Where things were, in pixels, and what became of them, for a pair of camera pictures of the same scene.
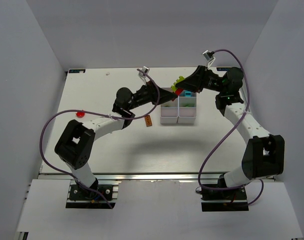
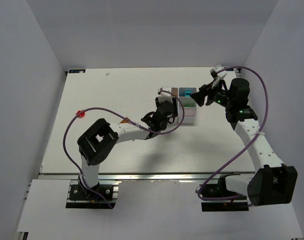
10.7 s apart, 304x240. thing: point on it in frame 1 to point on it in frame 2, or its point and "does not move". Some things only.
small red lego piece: (80, 114) does not move
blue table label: (77, 71) does not move
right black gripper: (201, 78) to (207, 93)
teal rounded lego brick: (187, 94) does not move
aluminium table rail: (132, 177) does not move
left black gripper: (153, 91) to (167, 108)
